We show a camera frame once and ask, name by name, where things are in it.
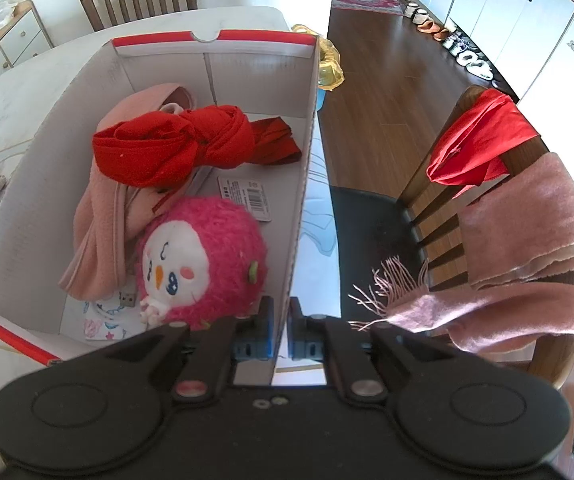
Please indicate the red garment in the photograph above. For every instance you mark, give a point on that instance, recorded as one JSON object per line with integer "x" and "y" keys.
{"x": 482, "y": 140}

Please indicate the red and white cardboard box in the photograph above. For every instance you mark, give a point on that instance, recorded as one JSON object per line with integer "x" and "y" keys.
{"x": 167, "y": 60}

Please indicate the pink round plush toy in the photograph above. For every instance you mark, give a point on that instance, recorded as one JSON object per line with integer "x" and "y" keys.
{"x": 217, "y": 240}

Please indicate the dark red cloth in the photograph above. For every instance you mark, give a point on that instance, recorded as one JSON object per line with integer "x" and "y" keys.
{"x": 277, "y": 142}

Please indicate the wooden chair with black seat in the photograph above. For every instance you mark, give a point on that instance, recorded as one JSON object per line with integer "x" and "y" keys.
{"x": 519, "y": 157}

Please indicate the pink fringed scarf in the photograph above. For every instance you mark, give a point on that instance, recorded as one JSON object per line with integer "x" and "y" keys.
{"x": 517, "y": 225}

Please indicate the white tall cabinets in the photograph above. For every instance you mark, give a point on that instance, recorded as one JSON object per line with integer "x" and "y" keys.
{"x": 492, "y": 5}

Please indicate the cartoon printed face mask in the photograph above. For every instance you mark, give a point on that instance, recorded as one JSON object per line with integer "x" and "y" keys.
{"x": 112, "y": 322}

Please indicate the pink fleece cloth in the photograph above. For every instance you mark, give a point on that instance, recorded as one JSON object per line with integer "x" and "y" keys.
{"x": 102, "y": 240}

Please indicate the row of shoes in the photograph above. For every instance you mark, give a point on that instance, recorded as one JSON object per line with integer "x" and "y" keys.
{"x": 459, "y": 45}

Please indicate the yellow plastic bag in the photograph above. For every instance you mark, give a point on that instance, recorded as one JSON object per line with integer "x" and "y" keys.
{"x": 331, "y": 67}

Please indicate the white barcode tag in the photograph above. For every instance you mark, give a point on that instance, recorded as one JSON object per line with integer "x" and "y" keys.
{"x": 247, "y": 195}

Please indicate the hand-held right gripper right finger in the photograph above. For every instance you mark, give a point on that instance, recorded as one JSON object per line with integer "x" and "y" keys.
{"x": 301, "y": 331}

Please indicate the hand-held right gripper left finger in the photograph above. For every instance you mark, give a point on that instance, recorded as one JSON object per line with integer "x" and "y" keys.
{"x": 262, "y": 331}

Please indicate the wooden sideboard with white drawers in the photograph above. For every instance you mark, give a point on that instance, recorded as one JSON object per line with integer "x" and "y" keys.
{"x": 22, "y": 35}

